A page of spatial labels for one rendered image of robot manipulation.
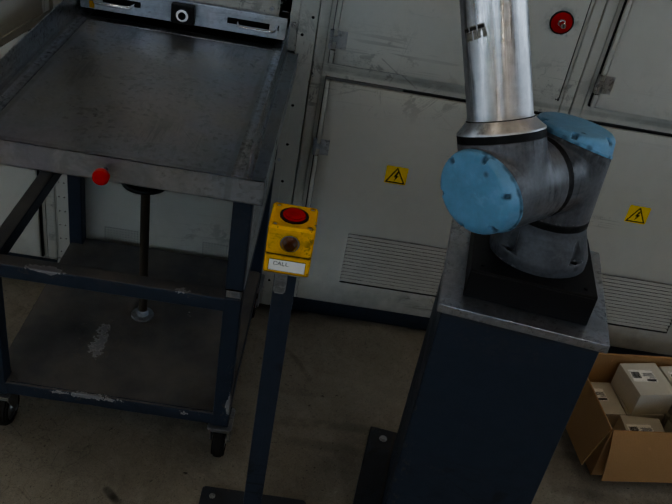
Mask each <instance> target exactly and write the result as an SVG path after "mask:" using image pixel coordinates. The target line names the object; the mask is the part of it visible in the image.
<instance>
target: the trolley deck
mask: <svg viewBox="0 0 672 504"><path fill-rule="evenodd" d="M271 54H272V50H266V49H260V48H254V47H249V46H243V45H237V44H231V43H225V42H219V41H213V40H207V39H201V38H195V37H189V36H183V35H177V34H171V33H165V32H159V31H154V30H148V29H142V28H136V27H130V26H124V25H118V24H112V23H106V22H100V21H94V20H88V19H87V20H86V21H85V22H84V23H83V24H82V25H81V26H80V27H79V28H78V29H77V30H76V31H75V33H74V34H73V35H72V36H71V37H70V38H69V39H68V40H67V41H66V42H65V43H64V44H63V45H62V46H61V48H60V49H59V50H58V51H57V52H56V53H55V54H54V55H53V56H52V57H51V58H50V59H49V60H48V61H47V63H46V64H45V65H44V66H43V67H42V68H41V69H40V70H39V71H38V72H37V73H36V74H35V75H34V76H33V78H32V79H31V80H30V81H29V82H28V83H27V84H26V85H25V86H24V87H23V88H22V89H21V90H20V92H19V93H18V94H17V95H16V96H15V97H14V98H13V99H12V100H11V101H10V102H9V103H8V104H7V105H6V107H5V108H4V109H3V110H2V111H1V112H0V164H2V165H8V166H14V167H20V168H27V169H33V170H39V171H45V172H51V173H58V174H64V175H70V176H76V177H83V178H89V179H92V174H93V172H94V171H95V170H96V169H97V168H104V167H107V168H108V172H109V174H110V179H109V181H108V182H114V183H120V184H126V185H132V186H139V187H145V188H151V189H157V190H164V191H170V192H176V193H182V194H188V195H195V196H201V197H207V198H213V199H220V200H226V201H232V202H238V203H244V204H251V205H257V206H263V202H264V198H265V194H266V190H267V186H268V182H269V178H270V174H271V170H272V166H273V162H274V158H275V154H276V150H277V146H278V142H279V138H280V134H281V130H282V126H283V122H284V118H285V115H286V111H287V107H288V103H289V99H290V95H291V91H292V87H293V83H294V79H295V75H296V67H297V60H298V53H297V55H296V54H290V53H288V55H287V58H286V62H285V65H284V68H283V72H282V75H281V79H280V82H279V86H278V89H277V93H276V96H275V100H274V103H273V107H272V110H271V114H270V117H269V121H268V124H267V128H266V131H265V135H264V138H263V142H262V145H261V149H260V152H259V156H258V159H257V162H256V166H255V169H254V173H253V176H252V180H250V179H243V178H237V177H231V174H232V171H233V168H234V165H235V162H236V159H237V156H238V153H239V150H240V147H241V144H242V141H243V138H244V135H245V132H246V129H247V126H248V123H249V120H250V117H251V114H252V111H253V108H254V105H255V102H256V99H257V96H258V93H259V90H260V87H261V84H262V81H263V78H264V75H265V72H266V69H267V66H268V63H269V60H270V57H271Z"/></svg>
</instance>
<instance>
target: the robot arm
mask: <svg viewBox="0 0 672 504"><path fill-rule="evenodd" d="M459 5H460V20H461V35H462V49H463V64H464V79H465V94H466V109H467V120H466V122H465V124H464V125H463V126H462V127H461V128H460V130H459V131H458V132H457V133H456V135H457V149H458V152H456V153H455V154H453V155H452V156H451V158H449V159H448V160H447V162H446V163H445V165H444V167H443V170H442V174H441V181H440V186H441V190H443V195H442V198H443V201H444V204H445V206H446V208H447V210H448V211H449V213H450V215H451V216H452V217H453V218H454V220H455V221H456V222H457V223H458V224H460V225H461V226H463V227H464V228H465V229H467V230H469V231H471V232H473V233H476V234H481V235H490V234H491V235H490V238H489V245H490V248H491V250H492V251H493V253H494V254H495V255H496V256H497V257H498V258H500V259H501V260H502V261H503V262H505V263H507V264H508V265H510V266H512V267H514V268H516V269H518V270H520V271H523V272H526V273H529V274H532V275H535V276H540V277H545V278H554V279H563V278H571V277H574V276H577V275H579V274H580V273H582V272H583V270H584V269H585V266H586V263H587V260H588V241H587V228H588V225H589V222H590V219H591V216H592V213H593V211H594V208H595V205H596V202H597V199H598V196H599V194H600V191H601V188H602V185H603V182H604V179H605V177H606V174H607V171H608V168H609V165H610V162H611V159H613V152H614V148H615V144H616V140H615V137H614V136H613V134H612V133H611V132H609V131H608V130H606V129H605V128H603V127H602V126H600V125H598V124H595V123H593V122H591V121H588V120H586V119H583V118H580V117H577V116H573V115H569V114H565V113H559V112H542V113H540V114H538V115H537V117H536V115H535V114H534V103H533V82H532V62H531V41H530V21H529V0H459Z"/></svg>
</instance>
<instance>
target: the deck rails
mask: <svg viewBox="0 0 672 504"><path fill-rule="evenodd" d="M86 20H87V18H85V17H79V16H75V9H74V0H62V1H61V2H60V3H59V4H58V5H57V6H56V7H55V8H54V9H52V10H51V11H50V12H49V13H48V14H47V15H46V16H45V17H44V18H43V19H42V20H41V21H40V22H39V23H37V24H36V25H35V26H34V27H33V28H32V29H31V30H30V31H29V32H28V33H27V34H26V35H25V36H24V37H22V38H21V39H20V40H19V41H18V42H17V43H16V44H15V45H14V46H13V47H12V48H11V49H10V50H9V51H8V52H6V53H5V54H4V55H3V56H2V57H1V58H0V112H1V111H2V110H3V109H4V108H5V107H6V105H7V104H8V103H9V102H10V101H11V100H12V99H13V98H14V97H15V96H16V95H17V94H18V93H19V92H20V90H21V89H22V88H23V87H24V86H25V85H26V84H27V83H28V82H29V81H30V80H31V79H32V78H33V76H34V75H35V74H36V73H37V72H38V71H39V70H40V69H41V68H42V67H43V66H44V65H45V64H46V63H47V61H48V60H49V59H50V58H51V57H52V56H53V55H54V54H55V53H56V52H57V51H58V50H59V49H60V48H61V46H62V45H63V44H64V43H65V42H66V41H67V40H68V39H69V38H70V37H71V36H72V35H73V34H74V33H75V31H76V30H77V29H78V28H79V27H80V26H81V25H82V24H83V23H84V22H85V21H86ZM288 33H289V27H288V29H287V32H286V35H285V39H284V42H283V45H282V48H281V50H275V49H273V51H272V54H271V57H270V60H269V63H268V66H267V69H266V72H265V75H264V78H263V81H262V84H261V87H260V90H259V93H258V96H257V99H256V102H255V105H254V108H253V111H252V114H251V117H250V120H249V123H248V126H247V129H246V132H245V135H244V138H243V141H242V144H241V147H240V150H239V153H238V156H237V159H236V162H235V165H234V168H233V171H232V174H231V177H237V178H243V179H250V180H252V176H253V173H254V169H255V166H256V162H257V159H258V156H259V152H260V149H261V145H262V142H263V138H264V135H265V131H266V128H267V124H268V121H269V117H270V114H271V110H272V107H273V103H274V100H275V96H276V93H277V89H278V86H279V82H280V79H281V75H282V72H283V68H284V65H285V62H286V58H287V55H288V52H287V51H286V49H287V41H288Z"/></svg>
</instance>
